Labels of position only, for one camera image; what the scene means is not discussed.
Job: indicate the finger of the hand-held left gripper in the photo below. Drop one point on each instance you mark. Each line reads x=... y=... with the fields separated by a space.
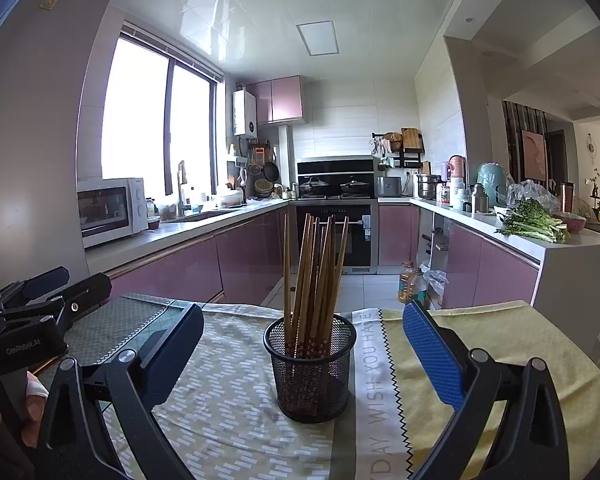
x=87 y=292
x=45 y=280

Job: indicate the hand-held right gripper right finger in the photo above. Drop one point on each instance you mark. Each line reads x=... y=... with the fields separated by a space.
x=432 y=355

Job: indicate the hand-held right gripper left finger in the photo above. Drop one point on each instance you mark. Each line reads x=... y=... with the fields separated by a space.
x=177 y=350

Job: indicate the black mesh utensil holder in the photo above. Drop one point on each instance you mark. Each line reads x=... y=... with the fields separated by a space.
x=310 y=395

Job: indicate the bunch of wooden chopsticks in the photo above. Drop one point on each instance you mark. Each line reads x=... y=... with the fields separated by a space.
x=310 y=270

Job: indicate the person's left hand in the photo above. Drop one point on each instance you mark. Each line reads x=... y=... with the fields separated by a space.
x=36 y=395

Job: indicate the patterned printed tablecloth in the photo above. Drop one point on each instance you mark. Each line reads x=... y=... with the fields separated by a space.
x=480 y=340

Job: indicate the dark sauce bottle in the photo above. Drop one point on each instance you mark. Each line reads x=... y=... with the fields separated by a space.
x=419 y=287

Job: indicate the yellow cooking oil bottle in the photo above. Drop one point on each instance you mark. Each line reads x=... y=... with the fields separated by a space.
x=406 y=282

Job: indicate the crumpled plastic bag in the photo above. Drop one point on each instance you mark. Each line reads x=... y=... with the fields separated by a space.
x=436 y=277

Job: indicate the white microwave oven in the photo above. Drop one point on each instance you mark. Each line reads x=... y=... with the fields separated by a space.
x=110 y=210

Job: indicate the pink base cabinets with sink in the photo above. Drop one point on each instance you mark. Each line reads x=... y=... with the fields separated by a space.
x=190 y=260

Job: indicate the pink base cabinets under appliances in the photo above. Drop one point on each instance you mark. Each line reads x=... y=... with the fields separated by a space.
x=480 y=270

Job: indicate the black built-in oven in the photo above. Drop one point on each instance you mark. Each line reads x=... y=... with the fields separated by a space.
x=360 y=240

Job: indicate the steel kitchen faucet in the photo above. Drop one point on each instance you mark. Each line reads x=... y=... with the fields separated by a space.
x=181 y=190

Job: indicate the grey refrigerator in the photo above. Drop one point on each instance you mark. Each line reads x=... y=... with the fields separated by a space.
x=30 y=135

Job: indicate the white bowl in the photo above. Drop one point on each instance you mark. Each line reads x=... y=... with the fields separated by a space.
x=230 y=198

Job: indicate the steel thermos flask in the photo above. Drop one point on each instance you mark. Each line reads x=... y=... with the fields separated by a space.
x=478 y=199

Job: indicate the bunch of green vegetables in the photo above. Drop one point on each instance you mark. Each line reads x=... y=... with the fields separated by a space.
x=530 y=222

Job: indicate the steel steamer pot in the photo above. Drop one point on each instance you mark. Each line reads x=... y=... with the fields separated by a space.
x=428 y=187

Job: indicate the silver toaster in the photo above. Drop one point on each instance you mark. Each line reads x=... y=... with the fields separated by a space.
x=389 y=187

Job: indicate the green air fryer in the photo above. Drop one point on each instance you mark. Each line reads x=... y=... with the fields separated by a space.
x=492 y=182

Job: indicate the black lidded wok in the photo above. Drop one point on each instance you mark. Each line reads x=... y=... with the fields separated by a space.
x=313 y=186
x=354 y=186

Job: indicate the kitchen window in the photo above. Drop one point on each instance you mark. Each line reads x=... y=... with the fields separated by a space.
x=135 y=110

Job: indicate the pink electric kettle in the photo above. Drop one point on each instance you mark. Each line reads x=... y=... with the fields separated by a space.
x=456 y=166

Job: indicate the clear plastic bag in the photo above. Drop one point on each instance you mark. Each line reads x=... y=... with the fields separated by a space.
x=532 y=192

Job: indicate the pink bowl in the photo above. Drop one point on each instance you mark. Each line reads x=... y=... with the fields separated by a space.
x=572 y=223

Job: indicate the hanging pans and strainers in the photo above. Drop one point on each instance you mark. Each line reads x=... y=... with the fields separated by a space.
x=266 y=170

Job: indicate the black range hood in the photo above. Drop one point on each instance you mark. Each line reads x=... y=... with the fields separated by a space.
x=335 y=166

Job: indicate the wooden cutting board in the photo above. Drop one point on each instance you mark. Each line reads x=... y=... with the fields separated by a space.
x=410 y=138

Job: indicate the ceiling light panel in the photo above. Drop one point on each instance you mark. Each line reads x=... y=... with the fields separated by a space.
x=317 y=37

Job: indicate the black wall rack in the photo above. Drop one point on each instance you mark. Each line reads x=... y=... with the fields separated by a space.
x=412 y=157

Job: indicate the framed wall picture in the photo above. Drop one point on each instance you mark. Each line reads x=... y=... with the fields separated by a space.
x=534 y=156

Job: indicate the white wall water heater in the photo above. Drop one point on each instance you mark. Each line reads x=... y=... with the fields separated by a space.
x=245 y=112

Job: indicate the wall clock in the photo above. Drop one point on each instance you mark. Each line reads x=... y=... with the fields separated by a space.
x=591 y=146

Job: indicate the pink wall cabinet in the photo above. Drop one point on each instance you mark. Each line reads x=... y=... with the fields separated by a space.
x=280 y=100

